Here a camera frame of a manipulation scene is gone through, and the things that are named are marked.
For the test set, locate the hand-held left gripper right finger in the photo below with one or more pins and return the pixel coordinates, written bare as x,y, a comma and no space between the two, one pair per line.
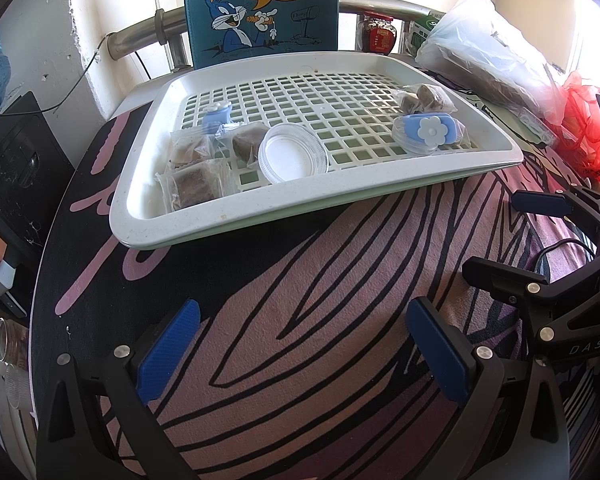
440,355

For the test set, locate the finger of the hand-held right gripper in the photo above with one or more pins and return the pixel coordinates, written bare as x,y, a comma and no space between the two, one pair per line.
540,202
500,275

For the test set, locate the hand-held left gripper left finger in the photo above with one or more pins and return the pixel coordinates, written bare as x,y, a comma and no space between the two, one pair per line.
167,355

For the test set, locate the white slotted plastic tray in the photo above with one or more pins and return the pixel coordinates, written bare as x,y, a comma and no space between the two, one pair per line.
180,225

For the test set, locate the blue clip with white flower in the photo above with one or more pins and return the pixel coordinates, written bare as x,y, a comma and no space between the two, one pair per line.
430,130
216,119

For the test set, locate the round clear plastic dish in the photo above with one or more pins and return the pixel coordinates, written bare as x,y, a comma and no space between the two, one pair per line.
287,157
399,135

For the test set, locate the small clear plastic packets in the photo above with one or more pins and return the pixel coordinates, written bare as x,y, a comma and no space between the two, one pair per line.
540,130

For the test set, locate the red plastic bag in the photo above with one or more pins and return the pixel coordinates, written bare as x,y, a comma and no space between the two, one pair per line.
595,130

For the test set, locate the light green under tray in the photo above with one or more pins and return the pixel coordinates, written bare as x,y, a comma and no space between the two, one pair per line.
380,194

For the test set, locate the clear plastic bag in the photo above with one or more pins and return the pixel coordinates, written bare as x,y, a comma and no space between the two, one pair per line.
490,55

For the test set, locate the clear glass jar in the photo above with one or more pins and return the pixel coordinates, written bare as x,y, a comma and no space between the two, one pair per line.
10,342

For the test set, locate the green and white carton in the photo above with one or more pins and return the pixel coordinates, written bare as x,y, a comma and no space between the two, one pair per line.
422,27

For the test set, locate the red lidded glass jar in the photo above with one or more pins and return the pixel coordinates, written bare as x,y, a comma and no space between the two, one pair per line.
377,35

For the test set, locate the black water dispenser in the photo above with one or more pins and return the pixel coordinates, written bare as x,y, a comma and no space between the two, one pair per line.
20,160

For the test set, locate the teal cartoon tote bag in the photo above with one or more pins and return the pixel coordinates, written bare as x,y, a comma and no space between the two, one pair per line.
200,35

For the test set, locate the metal pipe rail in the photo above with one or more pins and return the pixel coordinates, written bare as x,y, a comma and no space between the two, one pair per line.
145,30

